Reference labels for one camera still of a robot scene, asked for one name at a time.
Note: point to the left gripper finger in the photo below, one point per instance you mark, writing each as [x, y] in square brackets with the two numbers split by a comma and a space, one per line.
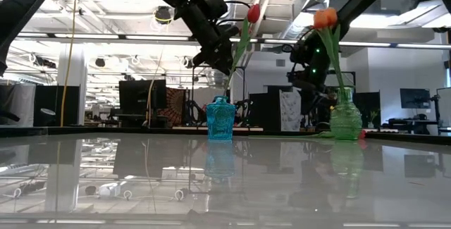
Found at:
[217, 61]
[228, 58]

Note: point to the orange artificial tulip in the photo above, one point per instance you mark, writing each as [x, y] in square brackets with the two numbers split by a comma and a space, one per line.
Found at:
[319, 18]
[332, 17]

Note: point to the red artificial tulip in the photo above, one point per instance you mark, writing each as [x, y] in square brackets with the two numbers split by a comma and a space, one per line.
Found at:
[253, 13]

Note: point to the green glass vase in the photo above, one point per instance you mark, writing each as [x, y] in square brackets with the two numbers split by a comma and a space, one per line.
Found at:
[346, 123]

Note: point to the blue embossed glass vase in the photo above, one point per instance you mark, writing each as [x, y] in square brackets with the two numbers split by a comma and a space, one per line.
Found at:
[221, 119]

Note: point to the white patterned cloth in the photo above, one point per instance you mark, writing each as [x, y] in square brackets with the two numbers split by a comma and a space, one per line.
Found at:
[290, 111]

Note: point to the black cabinet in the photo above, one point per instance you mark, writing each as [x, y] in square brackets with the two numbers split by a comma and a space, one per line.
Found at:
[264, 109]

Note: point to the large black monitor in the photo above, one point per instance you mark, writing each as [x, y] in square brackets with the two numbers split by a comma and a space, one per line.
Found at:
[141, 97]

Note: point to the small potted plant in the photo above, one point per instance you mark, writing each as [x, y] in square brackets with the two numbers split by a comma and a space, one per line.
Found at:
[373, 119]

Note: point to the small black monitor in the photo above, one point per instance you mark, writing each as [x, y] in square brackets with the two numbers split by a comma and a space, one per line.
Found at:
[415, 98]

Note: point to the black desk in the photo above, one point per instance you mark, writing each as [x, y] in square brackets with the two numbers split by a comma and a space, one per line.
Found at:
[412, 122]

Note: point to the whiteboard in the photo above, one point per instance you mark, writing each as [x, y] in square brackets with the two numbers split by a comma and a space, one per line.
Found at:
[444, 107]

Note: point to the black partition panel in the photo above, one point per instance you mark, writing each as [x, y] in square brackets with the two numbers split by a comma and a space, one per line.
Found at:
[46, 98]

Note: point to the black spot lamp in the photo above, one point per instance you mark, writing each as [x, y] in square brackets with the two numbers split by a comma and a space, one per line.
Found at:
[47, 114]

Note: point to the grey cloth cover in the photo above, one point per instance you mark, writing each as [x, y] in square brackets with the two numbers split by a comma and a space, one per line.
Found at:
[17, 105]

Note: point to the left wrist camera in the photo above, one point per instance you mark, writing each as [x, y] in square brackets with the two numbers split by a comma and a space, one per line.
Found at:
[215, 5]

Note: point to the black ceiling camera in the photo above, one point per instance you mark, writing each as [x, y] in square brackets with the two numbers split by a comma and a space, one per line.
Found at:
[163, 15]

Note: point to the mandala wall tapestry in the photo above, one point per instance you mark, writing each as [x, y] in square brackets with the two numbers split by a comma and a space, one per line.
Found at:
[174, 105]

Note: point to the black aluminium table frame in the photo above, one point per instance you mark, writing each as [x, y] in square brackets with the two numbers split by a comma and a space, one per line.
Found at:
[105, 131]

